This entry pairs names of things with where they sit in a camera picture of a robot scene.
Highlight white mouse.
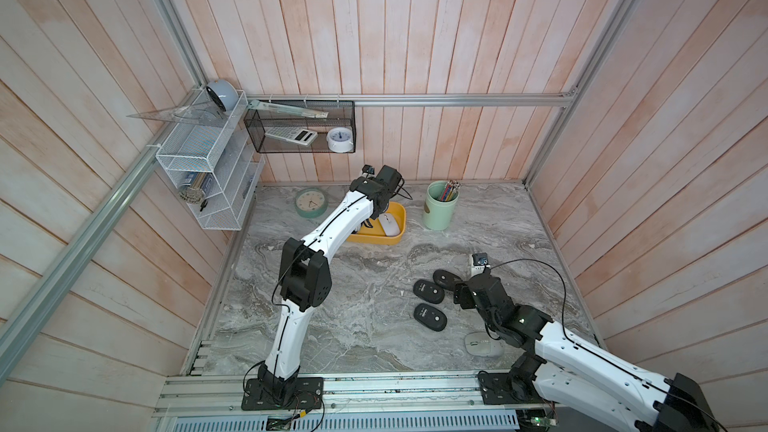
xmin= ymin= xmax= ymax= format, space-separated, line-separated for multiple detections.
xmin=378 ymin=213 xmax=401 ymax=237

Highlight black mouse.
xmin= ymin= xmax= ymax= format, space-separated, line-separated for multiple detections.
xmin=413 ymin=279 xmax=445 ymax=304
xmin=413 ymin=303 xmax=447 ymax=332
xmin=432 ymin=269 xmax=464 ymax=292

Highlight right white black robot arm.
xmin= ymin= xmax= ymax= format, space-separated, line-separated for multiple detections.
xmin=454 ymin=271 xmax=724 ymax=431

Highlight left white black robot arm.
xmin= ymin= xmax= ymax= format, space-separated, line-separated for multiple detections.
xmin=257 ymin=166 xmax=404 ymax=404

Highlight yellow plastic storage box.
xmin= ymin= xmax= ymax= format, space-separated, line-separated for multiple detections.
xmin=347 ymin=202 xmax=407 ymax=245

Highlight green pen cup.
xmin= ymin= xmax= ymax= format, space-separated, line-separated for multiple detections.
xmin=423 ymin=181 xmax=459 ymax=231

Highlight white tape roll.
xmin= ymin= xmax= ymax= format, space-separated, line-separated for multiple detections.
xmin=326 ymin=127 xmax=355 ymax=154

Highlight green round clock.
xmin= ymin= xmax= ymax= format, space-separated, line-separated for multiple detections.
xmin=294 ymin=187 xmax=328 ymax=219

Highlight pens in cup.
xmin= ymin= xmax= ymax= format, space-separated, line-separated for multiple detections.
xmin=438 ymin=180 xmax=461 ymax=202

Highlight white calculator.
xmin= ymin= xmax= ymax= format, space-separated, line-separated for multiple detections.
xmin=265 ymin=127 xmax=318 ymax=146

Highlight green ruler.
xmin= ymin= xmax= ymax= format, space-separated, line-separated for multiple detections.
xmin=248 ymin=100 xmax=328 ymax=119

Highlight rolled items on shelf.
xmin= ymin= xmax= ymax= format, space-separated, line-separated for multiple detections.
xmin=178 ymin=172 xmax=211 ymax=204

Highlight grey round speaker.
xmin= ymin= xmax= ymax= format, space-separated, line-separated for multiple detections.
xmin=205 ymin=79 xmax=239 ymax=113

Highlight clear triangle ruler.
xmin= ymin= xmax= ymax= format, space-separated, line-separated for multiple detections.
xmin=130 ymin=102 xmax=228 ymax=127

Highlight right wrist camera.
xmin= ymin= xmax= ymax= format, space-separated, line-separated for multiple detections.
xmin=470 ymin=252 xmax=491 ymax=276

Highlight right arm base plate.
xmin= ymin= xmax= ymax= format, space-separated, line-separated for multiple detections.
xmin=477 ymin=371 xmax=542 ymax=405

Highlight aluminium front rail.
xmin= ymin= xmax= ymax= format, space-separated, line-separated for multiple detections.
xmin=152 ymin=365 xmax=649 ymax=418

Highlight black wire basket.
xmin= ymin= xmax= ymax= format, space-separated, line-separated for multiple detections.
xmin=244 ymin=99 xmax=357 ymax=154

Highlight white wire shelf rack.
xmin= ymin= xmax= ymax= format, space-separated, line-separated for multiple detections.
xmin=156 ymin=89 xmax=265 ymax=231

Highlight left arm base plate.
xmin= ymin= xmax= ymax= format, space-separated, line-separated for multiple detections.
xmin=241 ymin=377 xmax=324 ymax=411

